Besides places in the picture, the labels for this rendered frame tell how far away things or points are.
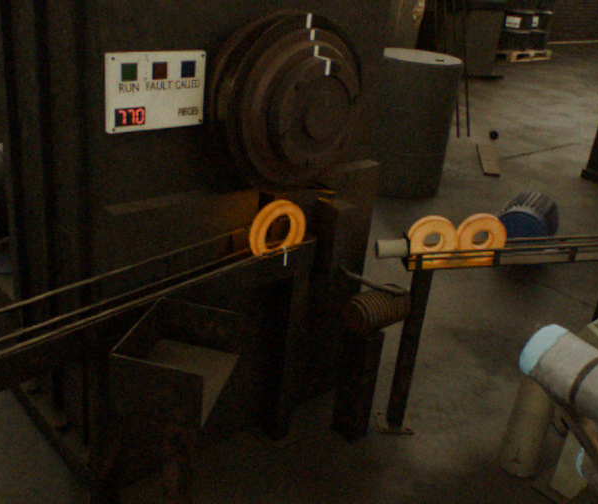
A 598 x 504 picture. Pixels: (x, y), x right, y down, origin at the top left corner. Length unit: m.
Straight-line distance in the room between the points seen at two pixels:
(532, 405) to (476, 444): 0.32
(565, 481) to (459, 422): 0.42
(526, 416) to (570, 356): 0.98
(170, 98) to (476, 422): 1.59
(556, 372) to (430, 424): 1.24
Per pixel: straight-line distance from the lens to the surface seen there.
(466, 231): 2.22
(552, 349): 1.41
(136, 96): 1.72
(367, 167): 2.28
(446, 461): 2.46
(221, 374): 1.62
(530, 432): 2.39
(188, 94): 1.80
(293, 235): 2.03
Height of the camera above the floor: 1.53
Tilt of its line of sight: 25 degrees down
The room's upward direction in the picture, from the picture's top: 6 degrees clockwise
